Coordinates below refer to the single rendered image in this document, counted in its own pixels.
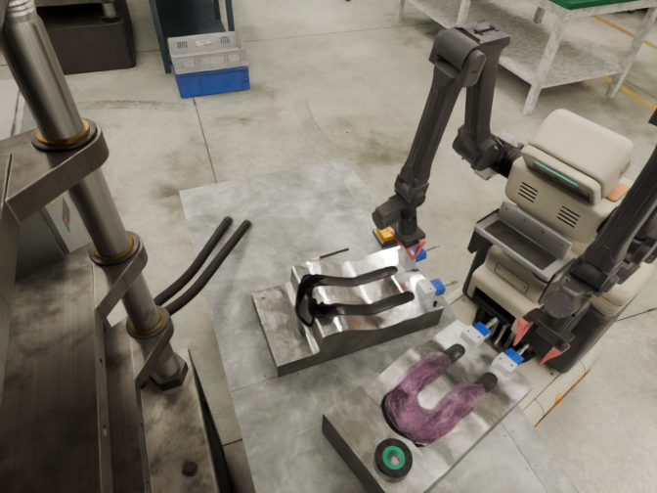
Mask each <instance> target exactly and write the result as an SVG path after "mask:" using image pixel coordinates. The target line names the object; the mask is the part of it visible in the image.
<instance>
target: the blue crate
mask: <svg viewBox="0 0 657 493"><path fill-rule="evenodd" d="M172 65H173V62H172ZM173 69H174V74H175V79H176V82H177V86H178V89H179V92H180V96H181V98H183V99H184V98H192V97H198V96H205V95H213V94H220V93H227V92H234V91H241V90H248V89H250V82H249V73H248V71H249V69H248V66H243V67H227V68H219V69H212V70H204V71H196V72H188V73H180V74H177V73H176V71H175V68H174V66H173Z"/></svg>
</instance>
